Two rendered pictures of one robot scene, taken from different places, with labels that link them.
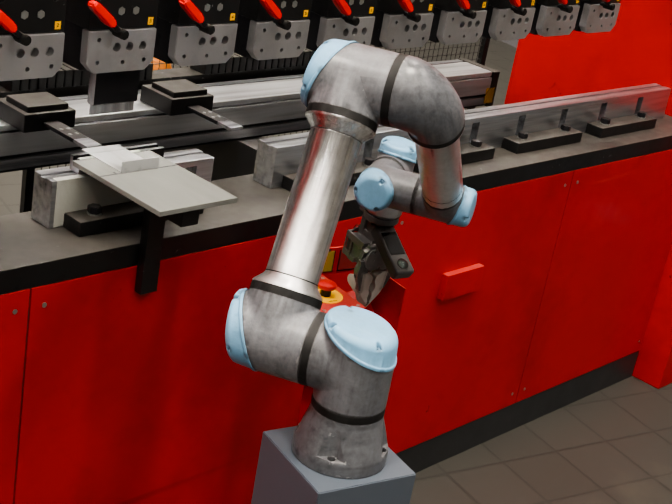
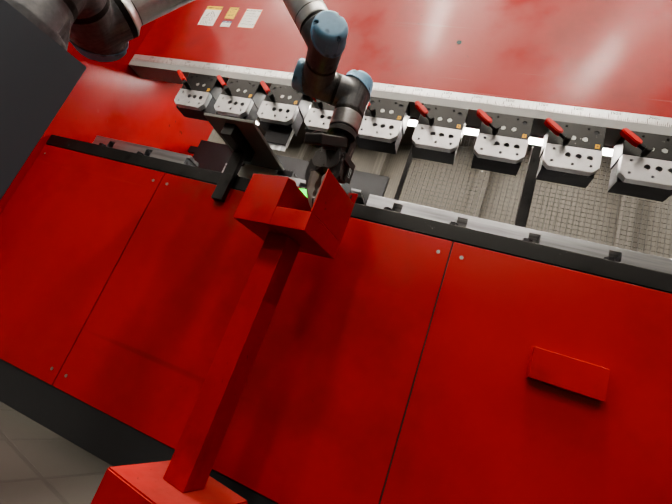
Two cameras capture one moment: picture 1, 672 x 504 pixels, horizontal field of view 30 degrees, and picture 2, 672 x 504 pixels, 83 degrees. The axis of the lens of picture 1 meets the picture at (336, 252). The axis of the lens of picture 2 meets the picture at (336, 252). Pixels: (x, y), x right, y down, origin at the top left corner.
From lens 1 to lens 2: 2.65 m
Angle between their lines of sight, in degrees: 76
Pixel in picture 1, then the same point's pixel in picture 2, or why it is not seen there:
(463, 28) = (570, 157)
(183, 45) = (310, 116)
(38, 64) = (235, 107)
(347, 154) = not seen: outside the picture
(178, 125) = not seen: hidden behind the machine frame
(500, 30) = (628, 170)
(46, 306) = (167, 185)
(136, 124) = not seen: hidden behind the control
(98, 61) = (263, 113)
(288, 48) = (382, 132)
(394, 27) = (482, 140)
